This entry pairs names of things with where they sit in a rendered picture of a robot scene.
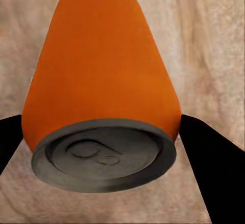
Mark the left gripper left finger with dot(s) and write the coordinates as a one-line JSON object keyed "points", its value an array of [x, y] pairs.
{"points": [[10, 137]]}

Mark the can of soda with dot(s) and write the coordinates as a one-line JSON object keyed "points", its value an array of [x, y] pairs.
{"points": [[101, 114]]}

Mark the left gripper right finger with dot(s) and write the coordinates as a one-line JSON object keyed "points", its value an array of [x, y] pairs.
{"points": [[219, 168]]}

